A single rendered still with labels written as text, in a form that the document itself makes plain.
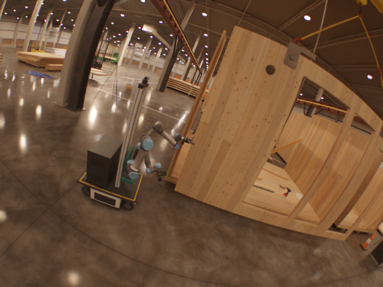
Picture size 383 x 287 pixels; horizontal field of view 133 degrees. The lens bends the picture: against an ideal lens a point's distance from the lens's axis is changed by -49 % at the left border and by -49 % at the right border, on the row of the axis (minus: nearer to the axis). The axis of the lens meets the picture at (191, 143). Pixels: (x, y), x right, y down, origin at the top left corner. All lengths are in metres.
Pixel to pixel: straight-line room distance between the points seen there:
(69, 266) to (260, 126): 3.01
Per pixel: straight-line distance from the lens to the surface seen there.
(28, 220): 2.58
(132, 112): 1.92
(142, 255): 2.25
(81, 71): 5.64
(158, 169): 2.01
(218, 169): 2.60
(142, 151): 1.80
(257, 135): 2.45
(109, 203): 2.52
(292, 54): 2.60
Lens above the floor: 2.01
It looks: 20 degrees down
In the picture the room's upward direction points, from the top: 23 degrees clockwise
